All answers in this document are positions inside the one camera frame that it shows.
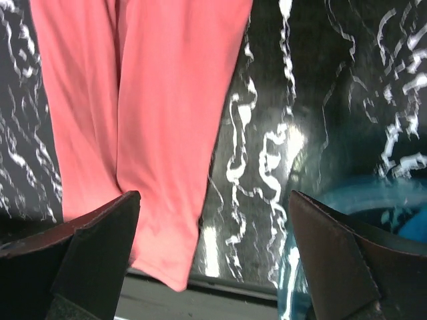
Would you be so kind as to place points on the salmon pink t-shirt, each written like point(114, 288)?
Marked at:
point(135, 91)

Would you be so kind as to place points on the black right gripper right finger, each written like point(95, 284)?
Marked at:
point(355, 270)

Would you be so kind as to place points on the teal plastic laundry basket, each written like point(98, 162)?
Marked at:
point(398, 207)

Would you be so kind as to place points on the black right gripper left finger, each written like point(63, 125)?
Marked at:
point(74, 270)

